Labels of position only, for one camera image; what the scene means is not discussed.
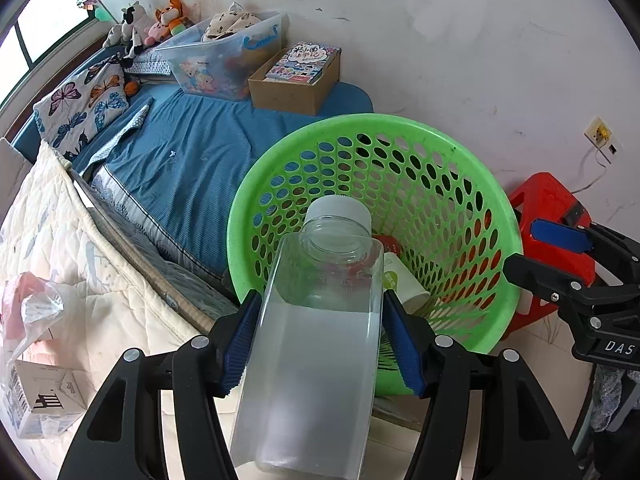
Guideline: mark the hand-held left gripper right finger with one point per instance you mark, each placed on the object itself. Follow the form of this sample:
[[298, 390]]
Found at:
[[405, 345]]

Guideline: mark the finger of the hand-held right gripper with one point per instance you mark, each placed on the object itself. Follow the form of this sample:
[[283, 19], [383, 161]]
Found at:
[[540, 277], [557, 234]]

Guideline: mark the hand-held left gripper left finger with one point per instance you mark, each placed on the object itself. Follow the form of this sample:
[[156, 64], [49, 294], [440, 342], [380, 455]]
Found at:
[[242, 345]]

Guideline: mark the white paper cup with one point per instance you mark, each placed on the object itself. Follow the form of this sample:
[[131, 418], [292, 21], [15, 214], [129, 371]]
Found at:
[[402, 282]]

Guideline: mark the clear plastic bottle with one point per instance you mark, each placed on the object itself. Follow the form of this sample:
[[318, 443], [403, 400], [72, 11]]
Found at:
[[310, 360]]

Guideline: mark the green plastic basket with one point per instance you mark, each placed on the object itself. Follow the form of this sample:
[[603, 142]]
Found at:
[[450, 200]]

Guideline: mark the red plastic stool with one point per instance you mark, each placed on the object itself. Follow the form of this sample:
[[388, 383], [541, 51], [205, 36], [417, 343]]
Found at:
[[550, 200]]

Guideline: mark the dark cloth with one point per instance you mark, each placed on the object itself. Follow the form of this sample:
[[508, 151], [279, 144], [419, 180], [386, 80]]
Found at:
[[617, 420]]

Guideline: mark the white quilted blanket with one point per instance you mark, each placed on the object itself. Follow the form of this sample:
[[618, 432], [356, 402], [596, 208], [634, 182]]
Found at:
[[100, 310]]

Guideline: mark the blue sofa bed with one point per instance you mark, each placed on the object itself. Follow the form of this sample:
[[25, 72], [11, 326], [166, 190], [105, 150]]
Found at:
[[200, 160]]

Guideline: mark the white milk carton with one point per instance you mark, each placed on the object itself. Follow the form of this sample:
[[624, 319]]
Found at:
[[45, 400]]

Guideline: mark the pink clear plastic bag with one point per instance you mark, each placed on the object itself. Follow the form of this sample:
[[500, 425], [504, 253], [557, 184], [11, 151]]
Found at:
[[30, 305]]

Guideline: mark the cardboard box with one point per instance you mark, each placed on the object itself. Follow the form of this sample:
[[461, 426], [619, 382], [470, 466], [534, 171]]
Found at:
[[295, 92]]

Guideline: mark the small orange ball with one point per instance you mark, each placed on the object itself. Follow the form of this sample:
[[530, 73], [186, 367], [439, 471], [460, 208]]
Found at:
[[131, 88]]

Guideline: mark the clear plastic storage bin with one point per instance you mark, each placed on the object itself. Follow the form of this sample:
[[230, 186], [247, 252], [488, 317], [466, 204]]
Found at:
[[220, 65]]

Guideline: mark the colourful sticker book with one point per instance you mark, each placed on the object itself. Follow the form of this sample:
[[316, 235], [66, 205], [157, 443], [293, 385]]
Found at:
[[302, 62]]

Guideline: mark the butterfly print pillow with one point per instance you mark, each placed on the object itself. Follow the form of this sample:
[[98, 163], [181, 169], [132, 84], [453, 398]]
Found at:
[[80, 105]]

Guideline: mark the patterned cloth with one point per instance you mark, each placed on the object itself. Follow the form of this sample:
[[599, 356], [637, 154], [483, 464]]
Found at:
[[230, 22]]

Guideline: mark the pink plush toy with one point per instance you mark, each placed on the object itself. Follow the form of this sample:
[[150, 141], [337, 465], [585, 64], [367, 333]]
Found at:
[[154, 34]]

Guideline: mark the orange fox plush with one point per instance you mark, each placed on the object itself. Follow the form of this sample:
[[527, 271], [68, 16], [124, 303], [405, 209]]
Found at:
[[170, 17]]

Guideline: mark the black and white cow plush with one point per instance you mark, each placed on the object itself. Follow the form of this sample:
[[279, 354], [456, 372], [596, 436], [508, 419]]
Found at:
[[127, 27]]

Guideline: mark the green pinwheel toy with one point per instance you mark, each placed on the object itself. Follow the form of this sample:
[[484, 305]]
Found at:
[[92, 0]]

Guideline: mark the window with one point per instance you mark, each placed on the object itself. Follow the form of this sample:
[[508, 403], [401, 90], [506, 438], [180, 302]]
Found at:
[[35, 30]]

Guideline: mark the wall socket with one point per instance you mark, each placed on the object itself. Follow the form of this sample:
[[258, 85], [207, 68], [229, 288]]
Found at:
[[602, 136]]

